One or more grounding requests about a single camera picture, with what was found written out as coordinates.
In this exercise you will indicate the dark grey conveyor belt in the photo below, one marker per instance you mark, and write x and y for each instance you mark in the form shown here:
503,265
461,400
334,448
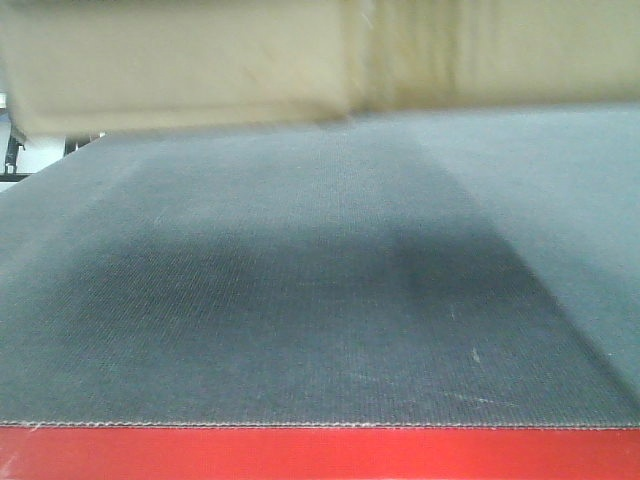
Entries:
475,268

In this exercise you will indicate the red conveyor frame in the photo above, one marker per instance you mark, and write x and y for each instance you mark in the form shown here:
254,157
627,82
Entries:
317,453

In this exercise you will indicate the brown cardboard carton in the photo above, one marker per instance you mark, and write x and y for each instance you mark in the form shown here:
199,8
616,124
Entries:
73,68

